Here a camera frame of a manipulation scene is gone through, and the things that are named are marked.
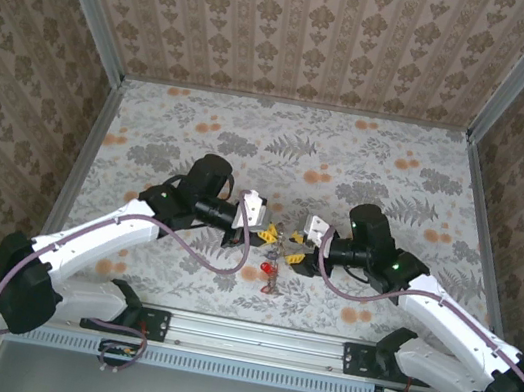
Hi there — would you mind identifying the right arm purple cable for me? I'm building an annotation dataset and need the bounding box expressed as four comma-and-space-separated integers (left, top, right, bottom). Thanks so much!
297, 224, 524, 392

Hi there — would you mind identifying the aluminium mounting rail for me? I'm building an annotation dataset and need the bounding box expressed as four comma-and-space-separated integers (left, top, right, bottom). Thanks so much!
163, 309, 349, 378

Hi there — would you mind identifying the slotted grey cable duct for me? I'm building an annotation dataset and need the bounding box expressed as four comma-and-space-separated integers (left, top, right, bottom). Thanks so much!
30, 323, 380, 392

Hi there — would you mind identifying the metal keyring with chain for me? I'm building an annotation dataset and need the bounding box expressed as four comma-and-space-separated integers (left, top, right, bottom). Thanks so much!
258, 221, 294, 297

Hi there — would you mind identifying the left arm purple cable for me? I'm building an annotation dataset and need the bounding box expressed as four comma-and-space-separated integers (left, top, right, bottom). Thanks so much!
0, 150, 259, 378

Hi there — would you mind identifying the aluminium table side rail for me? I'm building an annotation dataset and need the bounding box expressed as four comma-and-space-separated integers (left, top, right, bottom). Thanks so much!
432, 138, 524, 352
38, 69, 129, 249

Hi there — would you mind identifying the red capped key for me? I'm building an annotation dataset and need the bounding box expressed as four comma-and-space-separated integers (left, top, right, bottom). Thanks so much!
257, 260, 280, 278

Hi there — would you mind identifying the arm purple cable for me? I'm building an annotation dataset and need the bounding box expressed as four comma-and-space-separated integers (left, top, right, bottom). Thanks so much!
0, 150, 259, 378
297, 224, 524, 392

